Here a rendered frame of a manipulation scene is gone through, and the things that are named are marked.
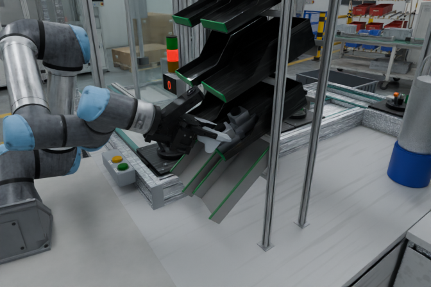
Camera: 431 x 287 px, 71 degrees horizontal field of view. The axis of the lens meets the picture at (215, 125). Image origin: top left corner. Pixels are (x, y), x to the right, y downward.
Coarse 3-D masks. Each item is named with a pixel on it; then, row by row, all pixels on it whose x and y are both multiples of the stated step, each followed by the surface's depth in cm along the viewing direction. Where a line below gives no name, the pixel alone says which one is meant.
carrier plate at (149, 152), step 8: (152, 144) 134; (144, 152) 127; (152, 152) 127; (152, 160) 121; (160, 160) 121; (168, 160) 121; (176, 160) 121; (152, 168) 119; (160, 168) 115; (168, 168) 115
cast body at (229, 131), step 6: (216, 126) 79; (222, 126) 78; (228, 126) 79; (222, 132) 78; (228, 132) 78; (234, 132) 79; (240, 132) 82; (234, 138) 79; (240, 138) 82; (222, 144) 79; (228, 144) 79; (234, 144) 80; (222, 150) 79
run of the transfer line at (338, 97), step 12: (312, 84) 225; (336, 84) 224; (336, 96) 212; (348, 96) 212; (360, 96) 204; (372, 96) 201; (384, 96) 198; (336, 108) 190; (348, 108) 191; (360, 108) 178; (372, 108) 178; (360, 120) 180; (372, 120) 175; (384, 120) 169; (396, 120) 163; (384, 132) 170; (396, 132) 166
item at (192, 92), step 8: (192, 88) 72; (184, 96) 72; (192, 96) 70; (200, 96) 70; (168, 104) 73; (176, 104) 71; (184, 104) 70; (192, 104) 70; (168, 112) 70; (176, 112) 70; (184, 112) 71; (168, 120) 70
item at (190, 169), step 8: (200, 144) 106; (192, 152) 106; (200, 152) 106; (216, 152) 94; (184, 160) 105; (192, 160) 106; (200, 160) 103; (208, 160) 94; (216, 160) 95; (176, 168) 105; (184, 168) 107; (192, 168) 104; (200, 168) 94; (208, 168) 95; (184, 176) 104; (192, 176) 101; (200, 176) 95; (184, 184) 102; (192, 184) 95; (184, 192) 94
